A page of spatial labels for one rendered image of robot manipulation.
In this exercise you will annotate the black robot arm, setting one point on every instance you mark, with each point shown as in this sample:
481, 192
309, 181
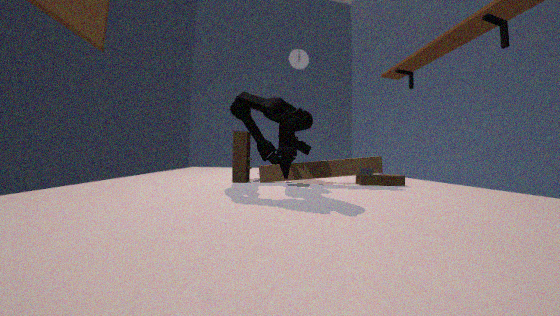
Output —
274, 109

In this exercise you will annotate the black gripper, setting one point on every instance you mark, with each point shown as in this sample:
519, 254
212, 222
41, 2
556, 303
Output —
286, 151

